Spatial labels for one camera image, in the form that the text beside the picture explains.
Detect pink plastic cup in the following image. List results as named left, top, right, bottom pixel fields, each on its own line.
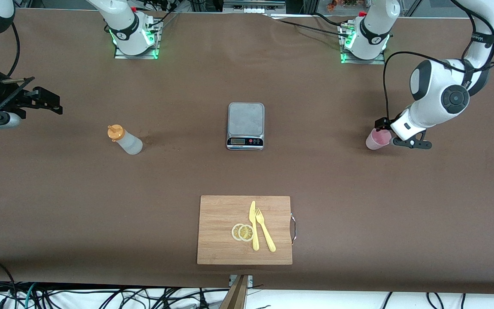
left=365, top=127, right=392, bottom=151

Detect sauce bottle with orange cap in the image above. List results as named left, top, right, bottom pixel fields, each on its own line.
left=107, top=124, right=143, bottom=155

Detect brown table cover mat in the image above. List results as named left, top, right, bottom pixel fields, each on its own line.
left=0, top=8, right=494, bottom=296

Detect silver digital kitchen scale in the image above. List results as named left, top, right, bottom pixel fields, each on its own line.
left=226, top=102, right=265, bottom=151

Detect yellow plastic knife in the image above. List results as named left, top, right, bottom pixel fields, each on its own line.
left=249, top=200, right=259, bottom=251

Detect yellow plastic fork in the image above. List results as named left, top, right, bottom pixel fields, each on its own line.
left=255, top=208, right=277, bottom=253

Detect white power strip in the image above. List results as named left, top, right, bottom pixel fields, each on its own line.
left=223, top=0, right=286, bottom=13

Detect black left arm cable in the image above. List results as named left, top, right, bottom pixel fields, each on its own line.
left=383, top=51, right=494, bottom=123

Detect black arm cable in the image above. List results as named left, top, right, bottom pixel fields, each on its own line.
left=383, top=51, right=494, bottom=123
left=7, top=22, right=20, bottom=77

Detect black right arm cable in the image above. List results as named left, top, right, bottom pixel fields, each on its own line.
left=7, top=22, right=20, bottom=77

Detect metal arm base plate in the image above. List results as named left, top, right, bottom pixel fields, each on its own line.
left=340, top=21, right=386, bottom=65
left=114, top=17, right=161, bottom=60

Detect short black base cable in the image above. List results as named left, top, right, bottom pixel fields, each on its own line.
left=313, top=12, right=346, bottom=28

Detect long black base cable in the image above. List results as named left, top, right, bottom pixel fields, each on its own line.
left=273, top=18, right=350, bottom=38

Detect teal cable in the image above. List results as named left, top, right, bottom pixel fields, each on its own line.
left=23, top=282, right=38, bottom=309

